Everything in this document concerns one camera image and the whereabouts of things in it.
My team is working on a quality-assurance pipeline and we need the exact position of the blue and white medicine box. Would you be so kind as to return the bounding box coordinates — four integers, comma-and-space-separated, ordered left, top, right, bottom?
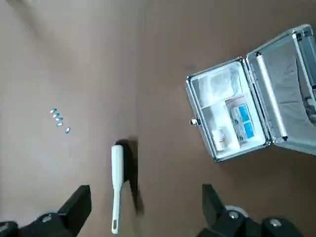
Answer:
225, 95, 256, 149

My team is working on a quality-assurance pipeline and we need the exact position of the clear plastic bag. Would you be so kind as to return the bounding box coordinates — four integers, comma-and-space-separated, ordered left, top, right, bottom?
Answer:
196, 63, 244, 109

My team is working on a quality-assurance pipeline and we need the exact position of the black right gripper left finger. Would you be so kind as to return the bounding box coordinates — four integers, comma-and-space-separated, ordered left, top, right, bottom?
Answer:
0, 184, 92, 237

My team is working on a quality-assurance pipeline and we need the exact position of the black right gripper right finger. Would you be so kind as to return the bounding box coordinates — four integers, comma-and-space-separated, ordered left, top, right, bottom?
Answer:
197, 183, 305, 237

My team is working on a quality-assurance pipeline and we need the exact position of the white medicine bottle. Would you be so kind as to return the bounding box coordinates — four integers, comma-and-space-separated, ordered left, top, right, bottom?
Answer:
211, 126, 233, 152

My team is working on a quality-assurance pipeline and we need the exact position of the aluminium carrying case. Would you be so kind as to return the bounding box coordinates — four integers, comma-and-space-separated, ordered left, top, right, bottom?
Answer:
186, 23, 316, 163

